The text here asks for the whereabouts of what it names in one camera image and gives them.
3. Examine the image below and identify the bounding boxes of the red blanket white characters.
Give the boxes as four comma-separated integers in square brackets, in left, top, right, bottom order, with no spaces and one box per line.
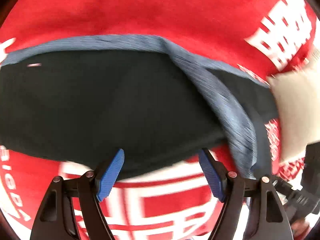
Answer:
[1,0,317,239]

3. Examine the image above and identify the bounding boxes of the black pants grey waistband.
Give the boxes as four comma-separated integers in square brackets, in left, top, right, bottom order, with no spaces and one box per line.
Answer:
[1,35,278,179]

